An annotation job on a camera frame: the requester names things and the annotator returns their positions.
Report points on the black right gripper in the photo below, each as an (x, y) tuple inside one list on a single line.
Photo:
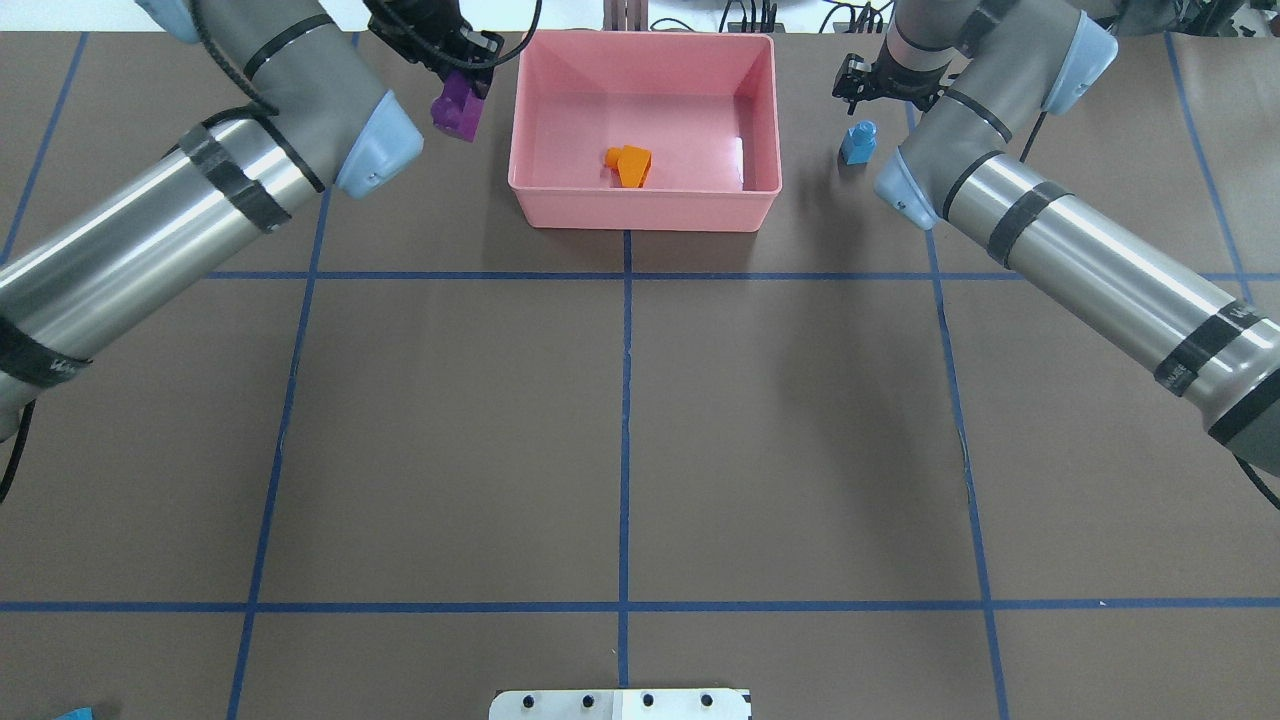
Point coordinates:
[(862, 80)]

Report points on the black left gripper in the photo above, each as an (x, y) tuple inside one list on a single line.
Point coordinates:
[(437, 47)]

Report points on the purple toy block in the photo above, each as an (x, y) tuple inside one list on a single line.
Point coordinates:
[(457, 111)]

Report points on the orange toy block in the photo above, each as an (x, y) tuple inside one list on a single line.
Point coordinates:
[(630, 164)]

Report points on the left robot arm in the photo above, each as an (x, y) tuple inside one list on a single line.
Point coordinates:
[(316, 117)]

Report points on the pink plastic box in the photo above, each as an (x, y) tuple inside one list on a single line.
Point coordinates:
[(704, 104)]

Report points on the small blue toy block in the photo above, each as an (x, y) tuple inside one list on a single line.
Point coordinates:
[(859, 144)]

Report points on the long blue toy block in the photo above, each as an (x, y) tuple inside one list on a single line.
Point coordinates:
[(80, 713)]

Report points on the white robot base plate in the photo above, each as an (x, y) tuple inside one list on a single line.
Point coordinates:
[(622, 703)]

